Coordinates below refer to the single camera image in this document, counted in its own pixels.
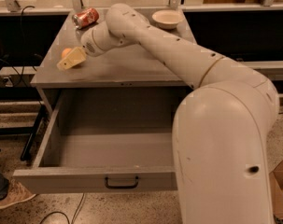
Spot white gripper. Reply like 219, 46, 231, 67
57, 21, 129, 70

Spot orange fruit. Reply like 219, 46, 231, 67
61, 48, 71, 59

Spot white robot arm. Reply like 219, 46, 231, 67
57, 4, 279, 224

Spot open grey top drawer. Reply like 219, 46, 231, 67
13, 87, 190, 193

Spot red soda can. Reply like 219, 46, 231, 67
72, 7, 99, 29

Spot grey metal cabinet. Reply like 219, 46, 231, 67
31, 7, 198, 117

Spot black left table leg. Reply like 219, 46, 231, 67
21, 105, 46, 161

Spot white bowl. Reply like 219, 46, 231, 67
152, 10, 183, 30

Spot tan shoe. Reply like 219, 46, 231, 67
0, 179, 35, 210

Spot cardboard box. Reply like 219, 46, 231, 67
270, 161, 283, 224

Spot black drawer handle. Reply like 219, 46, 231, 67
105, 176, 139, 189

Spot black floor cable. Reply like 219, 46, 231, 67
38, 193, 87, 224

